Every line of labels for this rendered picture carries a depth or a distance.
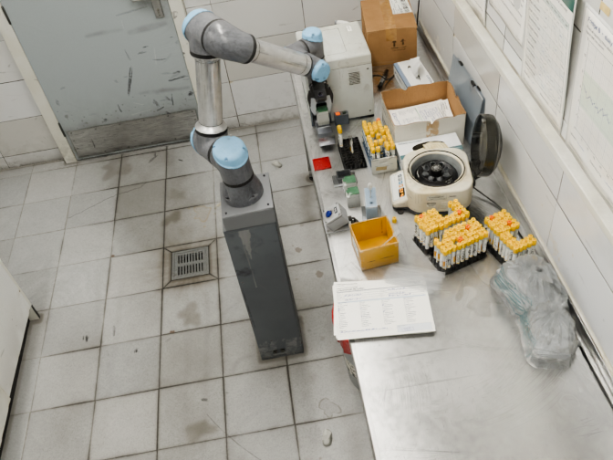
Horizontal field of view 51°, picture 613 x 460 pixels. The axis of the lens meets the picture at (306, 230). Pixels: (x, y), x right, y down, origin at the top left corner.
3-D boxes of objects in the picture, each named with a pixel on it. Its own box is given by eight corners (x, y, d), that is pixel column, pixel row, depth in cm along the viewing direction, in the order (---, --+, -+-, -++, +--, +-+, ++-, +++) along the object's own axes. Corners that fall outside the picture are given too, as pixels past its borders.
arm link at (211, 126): (210, 172, 229) (201, 23, 195) (188, 153, 238) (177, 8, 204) (237, 162, 235) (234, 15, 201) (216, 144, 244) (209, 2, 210)
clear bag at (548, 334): (514, 311, 196) (520, 283, 186) (573, 315, 192) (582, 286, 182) (518, 368, 182) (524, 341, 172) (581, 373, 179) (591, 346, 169)
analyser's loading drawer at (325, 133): (312, 117, 274) (311, 107, 270) (327, 114, 274) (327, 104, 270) (319, 146, 260) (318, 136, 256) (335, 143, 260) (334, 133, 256)
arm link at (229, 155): (233, 190, 224) (223, 162, 214) (212, 172, 232) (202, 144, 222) (260, 172, 228) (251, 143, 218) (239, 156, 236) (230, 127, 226)
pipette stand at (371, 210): (361, 208, 235) (359, 188, 228) (380, 206, 234) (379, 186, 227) (362, 227, 228) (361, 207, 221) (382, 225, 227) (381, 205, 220)
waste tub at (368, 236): (350, 244, 223) (348, 224, 216) (387, 235, 224) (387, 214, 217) (361, 272, 214) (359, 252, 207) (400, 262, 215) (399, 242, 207)
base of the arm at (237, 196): (221, 209, 233) (213, 190, 226) (226, 180, 243) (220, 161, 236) (261, 206, 231) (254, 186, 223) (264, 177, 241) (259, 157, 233)
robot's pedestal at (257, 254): (262, 360, 297) (223, 231, 235) (258, 326, 311) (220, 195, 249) (304, 352, 298) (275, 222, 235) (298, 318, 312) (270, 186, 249)
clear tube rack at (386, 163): (361, 142, 261) (360, 129, 256) (385, 138, 261) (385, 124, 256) (371, 174, 247) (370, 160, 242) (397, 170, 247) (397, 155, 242)
